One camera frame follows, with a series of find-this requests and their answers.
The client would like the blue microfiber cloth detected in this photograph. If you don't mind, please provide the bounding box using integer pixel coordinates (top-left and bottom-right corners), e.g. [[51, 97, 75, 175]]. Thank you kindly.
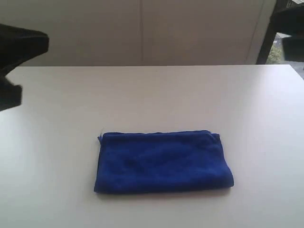
[[94, 130, 234, 195]]

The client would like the black window frame post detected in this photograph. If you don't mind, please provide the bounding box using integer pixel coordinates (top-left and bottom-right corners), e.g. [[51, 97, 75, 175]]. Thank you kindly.
[[256, 0, 289, 65]]

